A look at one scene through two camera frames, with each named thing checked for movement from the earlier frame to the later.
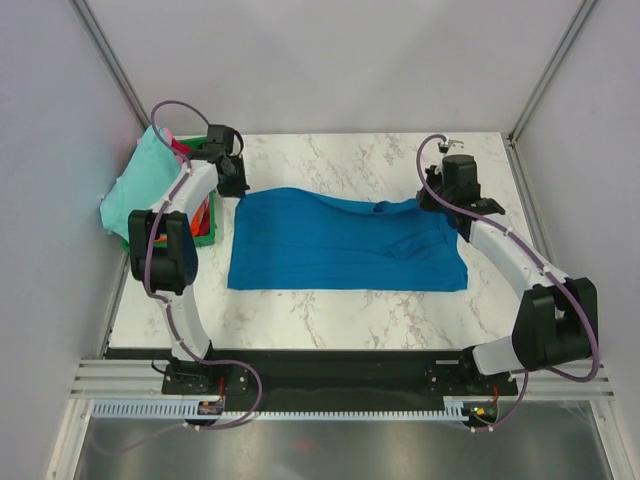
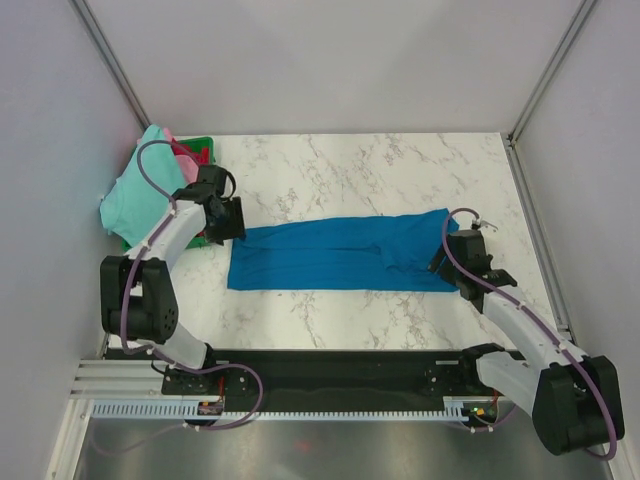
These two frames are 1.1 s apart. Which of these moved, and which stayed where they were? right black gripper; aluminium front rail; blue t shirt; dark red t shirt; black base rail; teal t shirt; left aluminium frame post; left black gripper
Moved: blue t shirt; right black gripper; left black gripper
Stayed: aluminium front rail; dark red t shirt; left aluminium frame post; black base rail; teal t shirt
